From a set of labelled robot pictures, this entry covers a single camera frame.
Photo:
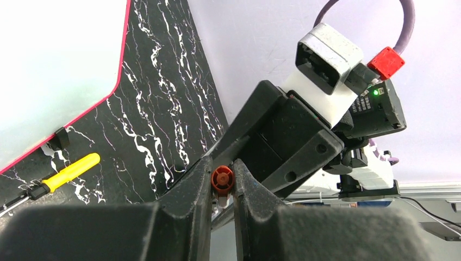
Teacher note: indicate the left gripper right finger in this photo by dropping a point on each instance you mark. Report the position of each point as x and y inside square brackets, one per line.
[269, 229]

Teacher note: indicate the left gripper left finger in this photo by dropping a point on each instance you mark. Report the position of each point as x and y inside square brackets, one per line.
[108, 230]

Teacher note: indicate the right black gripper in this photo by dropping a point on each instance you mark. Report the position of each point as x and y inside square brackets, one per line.
[276, 138]

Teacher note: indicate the red marker cap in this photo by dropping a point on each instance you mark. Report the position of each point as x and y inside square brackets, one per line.
[222, 181]

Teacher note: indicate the pink framed whiteboard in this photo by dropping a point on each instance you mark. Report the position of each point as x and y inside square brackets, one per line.
[59, 59]

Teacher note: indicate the white marker pen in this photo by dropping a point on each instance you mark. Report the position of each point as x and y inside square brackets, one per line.
[220, 203]

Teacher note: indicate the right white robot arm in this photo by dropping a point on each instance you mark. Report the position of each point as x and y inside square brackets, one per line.
[357, 131]

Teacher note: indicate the black board clip right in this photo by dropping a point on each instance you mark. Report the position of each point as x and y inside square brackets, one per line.
[60, 139]

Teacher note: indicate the yellow handled screwdriver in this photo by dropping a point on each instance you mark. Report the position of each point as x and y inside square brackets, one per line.
[51, 184]

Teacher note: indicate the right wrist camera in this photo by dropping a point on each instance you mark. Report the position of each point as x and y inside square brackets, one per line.
[324, 60]

